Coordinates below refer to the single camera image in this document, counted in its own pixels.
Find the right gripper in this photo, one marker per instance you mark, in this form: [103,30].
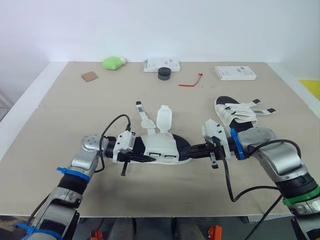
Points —
[217,150]

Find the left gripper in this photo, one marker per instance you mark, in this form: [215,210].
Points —
[123,156]

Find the white sandal with black insole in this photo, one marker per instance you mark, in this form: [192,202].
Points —
[236,112]
[161,146]

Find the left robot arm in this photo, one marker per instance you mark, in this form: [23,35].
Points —
[80,160]

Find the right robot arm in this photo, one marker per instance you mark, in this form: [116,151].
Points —
[282,160]

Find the robot body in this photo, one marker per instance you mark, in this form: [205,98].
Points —
[155,228]

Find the black round container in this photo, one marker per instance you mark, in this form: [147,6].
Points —
[164,74]

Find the white flat box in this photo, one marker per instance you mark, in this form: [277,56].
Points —
[235,73]
[160,63]

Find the brown cardboard square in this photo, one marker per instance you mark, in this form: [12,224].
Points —
[89,76]

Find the yellow object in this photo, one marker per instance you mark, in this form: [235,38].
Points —
[312,87]

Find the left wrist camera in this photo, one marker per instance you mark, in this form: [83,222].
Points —
[124,143]

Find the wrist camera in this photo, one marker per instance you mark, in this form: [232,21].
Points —
[124,143]
[215,130]

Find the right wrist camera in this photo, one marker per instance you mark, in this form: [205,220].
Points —
[215,130]

